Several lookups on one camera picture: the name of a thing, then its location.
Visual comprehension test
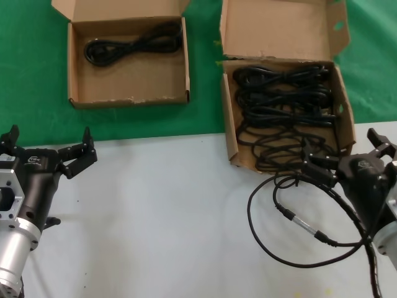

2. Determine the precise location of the green tablecloth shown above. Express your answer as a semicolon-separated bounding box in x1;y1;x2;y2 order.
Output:
0;0;397;147

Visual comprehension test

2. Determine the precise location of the loose tangled black cable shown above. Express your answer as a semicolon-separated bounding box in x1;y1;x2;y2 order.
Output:
237;122;337;173

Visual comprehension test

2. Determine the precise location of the black power cable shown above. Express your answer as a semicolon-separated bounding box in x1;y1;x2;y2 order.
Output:
243;104;338;127
234;86;331;108
84;20;182;67
232;66;330;87

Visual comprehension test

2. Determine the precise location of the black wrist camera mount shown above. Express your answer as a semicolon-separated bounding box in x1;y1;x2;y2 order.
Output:
43;217;62;230

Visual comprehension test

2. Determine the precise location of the bundled black power cable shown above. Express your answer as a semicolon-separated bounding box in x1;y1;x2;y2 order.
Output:
232;66;330;87
243;104;338;127
234;86;331;108

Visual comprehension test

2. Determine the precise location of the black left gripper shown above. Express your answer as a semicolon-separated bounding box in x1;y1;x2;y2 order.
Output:
0;124;99;232

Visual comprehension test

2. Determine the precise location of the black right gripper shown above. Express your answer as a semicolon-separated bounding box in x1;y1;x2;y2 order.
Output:
300;127;397;232

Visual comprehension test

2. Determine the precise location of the black corrugated cable conduit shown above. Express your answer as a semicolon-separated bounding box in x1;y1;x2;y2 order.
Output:
319;183;384;298

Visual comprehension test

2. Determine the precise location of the small cardboard box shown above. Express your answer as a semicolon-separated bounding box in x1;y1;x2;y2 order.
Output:
51;0;190;109

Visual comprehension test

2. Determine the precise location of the thin cable with silver connector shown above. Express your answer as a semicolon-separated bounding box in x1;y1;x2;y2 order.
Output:
247;175;373;276

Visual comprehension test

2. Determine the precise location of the large cardboard box with lid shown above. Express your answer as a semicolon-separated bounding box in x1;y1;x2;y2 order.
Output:
219;0;357;173

